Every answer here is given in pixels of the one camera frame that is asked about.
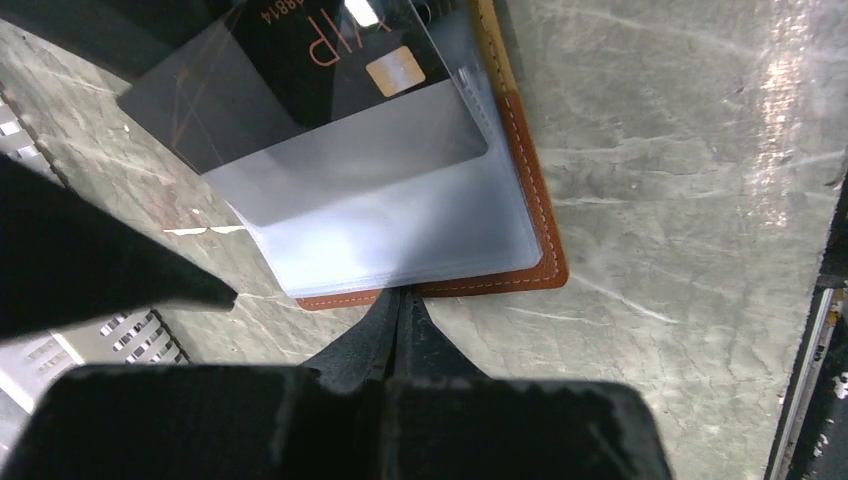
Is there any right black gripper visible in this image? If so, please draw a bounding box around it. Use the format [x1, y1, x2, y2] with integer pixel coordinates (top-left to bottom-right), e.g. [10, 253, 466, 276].
[0, 0, 240, 342]

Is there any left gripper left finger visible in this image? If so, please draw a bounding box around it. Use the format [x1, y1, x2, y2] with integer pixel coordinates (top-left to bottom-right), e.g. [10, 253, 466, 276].
[1, 289, 402, 479]

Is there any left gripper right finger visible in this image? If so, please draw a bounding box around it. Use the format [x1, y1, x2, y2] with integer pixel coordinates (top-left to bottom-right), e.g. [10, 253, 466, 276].
[377, 291, 672, 479]

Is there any white plastic basket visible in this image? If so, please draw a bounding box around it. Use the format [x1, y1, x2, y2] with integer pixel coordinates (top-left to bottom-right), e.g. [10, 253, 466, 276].
[0, 92, 190, 415]

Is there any brown leather card holder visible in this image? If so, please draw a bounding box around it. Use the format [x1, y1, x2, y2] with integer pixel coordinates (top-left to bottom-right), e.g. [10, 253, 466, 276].
[204, 1, 569, 311]

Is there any black credit card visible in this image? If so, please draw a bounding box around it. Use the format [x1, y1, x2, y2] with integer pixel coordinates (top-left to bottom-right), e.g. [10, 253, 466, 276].
[118, 1, 487, 174]

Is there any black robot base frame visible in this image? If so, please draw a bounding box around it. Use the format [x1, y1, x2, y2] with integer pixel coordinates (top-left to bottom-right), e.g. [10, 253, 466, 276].
[764, 180, 847, 479]

